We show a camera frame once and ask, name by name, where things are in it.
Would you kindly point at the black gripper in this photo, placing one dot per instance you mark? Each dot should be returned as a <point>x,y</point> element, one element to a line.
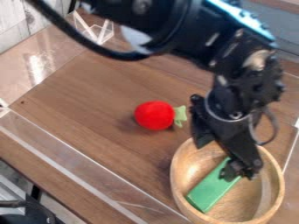
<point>211,126</point>

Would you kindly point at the green rectangular block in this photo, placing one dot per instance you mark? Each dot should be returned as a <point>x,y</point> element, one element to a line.
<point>210,190</point>

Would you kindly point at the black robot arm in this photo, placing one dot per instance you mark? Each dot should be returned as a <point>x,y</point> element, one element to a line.
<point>226,41</point>

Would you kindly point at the brown wooden bowl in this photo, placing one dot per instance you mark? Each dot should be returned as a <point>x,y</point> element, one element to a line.
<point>250,203</point>

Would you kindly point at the red plush tomato toy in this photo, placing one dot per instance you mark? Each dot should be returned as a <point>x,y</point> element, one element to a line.
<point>158,115</point>

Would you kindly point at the clear acrylic front wall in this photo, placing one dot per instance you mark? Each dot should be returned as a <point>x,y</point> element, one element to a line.
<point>105,184</point>

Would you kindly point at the black clamp with cable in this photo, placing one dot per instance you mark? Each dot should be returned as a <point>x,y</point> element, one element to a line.
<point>26,211</point>

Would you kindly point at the clear acrylic corner bracket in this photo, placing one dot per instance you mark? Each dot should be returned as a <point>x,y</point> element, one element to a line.
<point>98,33</point>

